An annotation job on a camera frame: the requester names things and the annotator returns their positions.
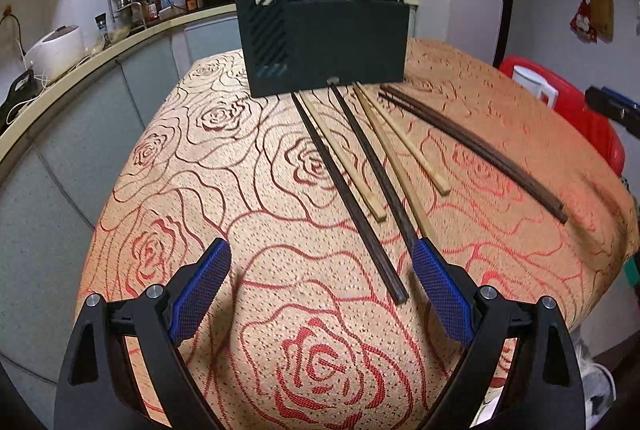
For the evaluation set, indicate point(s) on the kitchen counter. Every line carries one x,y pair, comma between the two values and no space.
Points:
100,60

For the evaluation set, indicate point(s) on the dark utensil holder box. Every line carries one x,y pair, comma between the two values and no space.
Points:
345,45

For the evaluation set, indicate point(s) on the red patterned hanging cloth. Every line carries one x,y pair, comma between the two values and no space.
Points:
582,20

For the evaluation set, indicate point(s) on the red plastic chair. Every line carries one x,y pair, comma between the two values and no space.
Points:
575,110

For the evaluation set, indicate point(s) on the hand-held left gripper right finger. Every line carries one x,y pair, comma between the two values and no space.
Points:
442,295

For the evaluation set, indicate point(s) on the rose patterned tablecloth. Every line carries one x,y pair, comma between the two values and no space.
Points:
280,260

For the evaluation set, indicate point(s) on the tan hanging bag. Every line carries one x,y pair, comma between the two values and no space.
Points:
603,10

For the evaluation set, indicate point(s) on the dark brown chopstick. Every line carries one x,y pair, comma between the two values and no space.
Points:
465,147
480,144

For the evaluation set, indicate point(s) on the white rice cooker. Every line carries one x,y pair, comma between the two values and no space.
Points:
52,52

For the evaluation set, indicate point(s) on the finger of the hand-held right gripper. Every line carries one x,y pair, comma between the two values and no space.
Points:
607,105

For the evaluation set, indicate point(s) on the white kettle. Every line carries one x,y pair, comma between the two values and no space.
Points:
532,80

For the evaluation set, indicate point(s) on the grey lower cabinets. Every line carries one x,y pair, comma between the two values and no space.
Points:
60,190

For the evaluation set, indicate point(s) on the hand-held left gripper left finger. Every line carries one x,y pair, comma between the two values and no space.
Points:
200,290

